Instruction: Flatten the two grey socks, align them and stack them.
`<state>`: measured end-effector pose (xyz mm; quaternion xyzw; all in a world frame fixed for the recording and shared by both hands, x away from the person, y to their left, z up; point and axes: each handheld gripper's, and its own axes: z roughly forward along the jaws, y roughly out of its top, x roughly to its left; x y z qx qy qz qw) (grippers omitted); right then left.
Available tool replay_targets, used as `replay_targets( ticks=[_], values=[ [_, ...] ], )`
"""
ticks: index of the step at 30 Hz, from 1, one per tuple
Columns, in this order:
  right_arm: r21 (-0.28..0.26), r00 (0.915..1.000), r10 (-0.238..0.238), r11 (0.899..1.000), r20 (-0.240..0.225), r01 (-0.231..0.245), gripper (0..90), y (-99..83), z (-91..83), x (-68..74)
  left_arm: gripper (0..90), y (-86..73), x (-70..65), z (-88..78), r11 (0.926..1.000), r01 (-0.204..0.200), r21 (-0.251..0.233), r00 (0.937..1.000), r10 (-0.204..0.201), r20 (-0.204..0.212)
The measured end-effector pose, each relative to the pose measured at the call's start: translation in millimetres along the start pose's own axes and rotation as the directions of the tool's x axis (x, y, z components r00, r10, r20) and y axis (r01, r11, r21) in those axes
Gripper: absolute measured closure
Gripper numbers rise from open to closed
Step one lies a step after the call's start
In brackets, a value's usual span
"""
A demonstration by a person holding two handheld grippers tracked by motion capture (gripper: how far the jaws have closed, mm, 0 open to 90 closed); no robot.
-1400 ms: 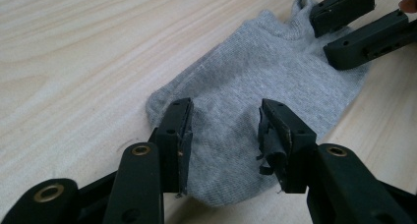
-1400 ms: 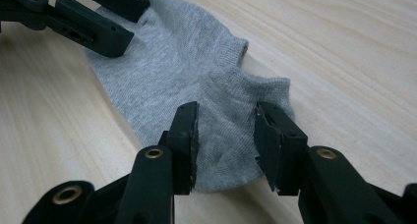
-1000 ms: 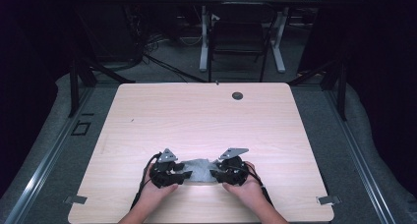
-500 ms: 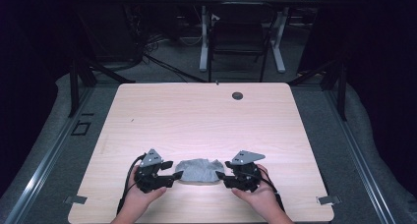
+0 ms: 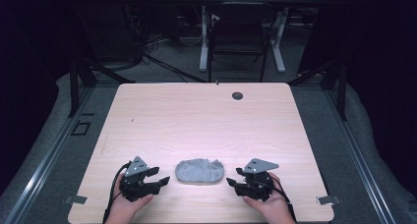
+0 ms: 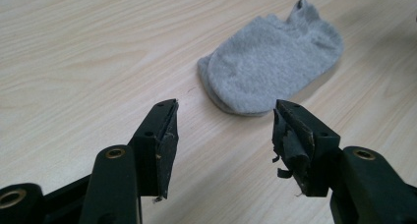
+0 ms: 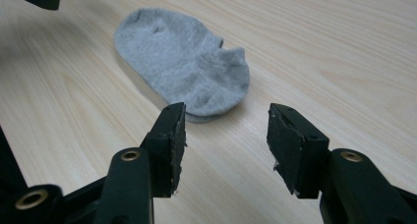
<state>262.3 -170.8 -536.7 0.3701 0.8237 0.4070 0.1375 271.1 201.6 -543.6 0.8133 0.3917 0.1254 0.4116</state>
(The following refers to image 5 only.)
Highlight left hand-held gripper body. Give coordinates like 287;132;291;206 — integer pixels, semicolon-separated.
119;155;161;203

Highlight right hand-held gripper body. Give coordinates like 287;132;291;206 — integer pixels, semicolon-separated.
234;157;280;202

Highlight person's left hand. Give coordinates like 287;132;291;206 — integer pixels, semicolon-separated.
104;173;154;224

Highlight person's right hand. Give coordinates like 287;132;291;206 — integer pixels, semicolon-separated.
242;172;296;224

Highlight grey tape strip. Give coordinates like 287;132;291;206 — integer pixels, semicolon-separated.
63;195;89;205
316;195;342;206

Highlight black metal stand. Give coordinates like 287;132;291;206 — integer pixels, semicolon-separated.
287;57;349;122
67;57;136;119

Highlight white desk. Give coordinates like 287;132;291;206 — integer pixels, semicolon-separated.
180;0;327;74

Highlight black chair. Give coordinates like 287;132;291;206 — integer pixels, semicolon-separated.
207;2;278;84

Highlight dark curtain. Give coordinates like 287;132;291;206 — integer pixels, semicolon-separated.
0;0;78;193
298;0;417;200

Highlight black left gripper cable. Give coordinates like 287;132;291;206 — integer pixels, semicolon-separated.
102;161;133;224

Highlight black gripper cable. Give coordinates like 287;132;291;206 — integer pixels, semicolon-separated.
102;161;133;224
257;175;298;224

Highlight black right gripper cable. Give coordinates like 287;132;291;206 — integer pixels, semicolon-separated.
257;175;298;224

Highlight aluminium floor rail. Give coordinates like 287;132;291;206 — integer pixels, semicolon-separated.
2;85;96;224
323;85;398;224

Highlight black floor cables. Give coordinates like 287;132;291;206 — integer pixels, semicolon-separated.
123;3;209;84

